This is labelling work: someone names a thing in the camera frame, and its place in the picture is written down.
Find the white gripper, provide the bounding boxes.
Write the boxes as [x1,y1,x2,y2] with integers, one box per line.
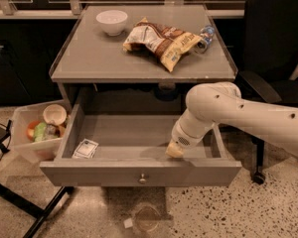
[166,119,208,158]

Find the grey top drawer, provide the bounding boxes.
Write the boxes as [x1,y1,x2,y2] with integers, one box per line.
[40,104,241,186]

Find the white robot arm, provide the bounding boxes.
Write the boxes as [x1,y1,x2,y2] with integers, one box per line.
[166,82,298,158]

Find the small packet in drawer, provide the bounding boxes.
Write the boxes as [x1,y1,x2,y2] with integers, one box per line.
[73,139,98,159]

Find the grey drawer cabinet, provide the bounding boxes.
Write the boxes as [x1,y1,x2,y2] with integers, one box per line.
[51,5,236,114]

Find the small white floor tag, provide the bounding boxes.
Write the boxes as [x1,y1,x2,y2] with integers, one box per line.
[123,218,133,228]

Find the brown yellow chip bag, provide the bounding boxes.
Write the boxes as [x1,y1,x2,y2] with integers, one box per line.
[123,18,201,72]

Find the white bowl in bin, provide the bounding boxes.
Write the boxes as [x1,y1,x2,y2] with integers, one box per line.
[43,104,67,125]

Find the black office chair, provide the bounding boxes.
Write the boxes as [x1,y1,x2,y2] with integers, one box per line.
[234,0,298,185]

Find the green item in bin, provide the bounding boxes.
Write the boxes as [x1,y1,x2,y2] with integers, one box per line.
[33,122,47,142]

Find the clear plastic storage bin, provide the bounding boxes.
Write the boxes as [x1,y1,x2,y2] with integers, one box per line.
[11,100,70,163]

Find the white ceramic bowl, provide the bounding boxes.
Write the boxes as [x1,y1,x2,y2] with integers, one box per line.
[96,10,128,36]

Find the orange item in bin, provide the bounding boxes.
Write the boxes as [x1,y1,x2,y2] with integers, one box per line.
[26,120,40,141]

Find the black stand legs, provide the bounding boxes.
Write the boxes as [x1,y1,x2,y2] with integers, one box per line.
[0,120,74,238]

